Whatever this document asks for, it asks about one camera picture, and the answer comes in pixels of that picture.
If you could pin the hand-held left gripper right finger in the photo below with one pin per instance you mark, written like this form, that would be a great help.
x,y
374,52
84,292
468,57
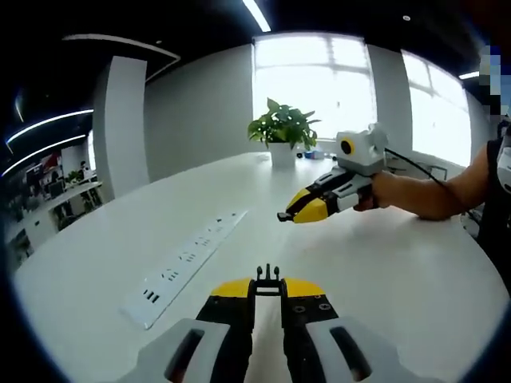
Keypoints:
x,y
303,319

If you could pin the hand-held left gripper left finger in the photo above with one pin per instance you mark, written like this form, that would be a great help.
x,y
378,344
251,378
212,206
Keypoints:
x,y
227,315

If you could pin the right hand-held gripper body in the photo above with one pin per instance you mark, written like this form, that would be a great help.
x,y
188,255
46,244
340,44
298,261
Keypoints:
x,y
361,159

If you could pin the black pronged plastic buckle part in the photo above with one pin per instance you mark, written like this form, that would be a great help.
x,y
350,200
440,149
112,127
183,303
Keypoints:
x,y
268,292

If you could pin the person's right hand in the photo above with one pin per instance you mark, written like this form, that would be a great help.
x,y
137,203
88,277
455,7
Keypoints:
x,y
383,191

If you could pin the white plant pot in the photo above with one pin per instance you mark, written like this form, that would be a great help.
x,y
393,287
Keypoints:
x,y
282,155

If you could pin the white built-in power strip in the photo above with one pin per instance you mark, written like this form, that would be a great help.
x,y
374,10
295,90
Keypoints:
x,y
179,271

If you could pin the green leafy plant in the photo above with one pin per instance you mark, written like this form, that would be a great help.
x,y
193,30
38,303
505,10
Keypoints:
x,y
283,123

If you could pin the large bright window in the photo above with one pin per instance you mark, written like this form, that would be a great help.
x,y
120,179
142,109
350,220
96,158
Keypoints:
x,y
435,111
311,88

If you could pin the white chest-worn device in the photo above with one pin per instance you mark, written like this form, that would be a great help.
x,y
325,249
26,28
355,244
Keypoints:
x,y
506,167

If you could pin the person's black clothing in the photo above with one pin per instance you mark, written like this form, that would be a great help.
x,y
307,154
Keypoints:
x,y
493,223

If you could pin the white office desk row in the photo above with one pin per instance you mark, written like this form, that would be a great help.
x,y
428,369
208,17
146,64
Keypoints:
x,y
60,203

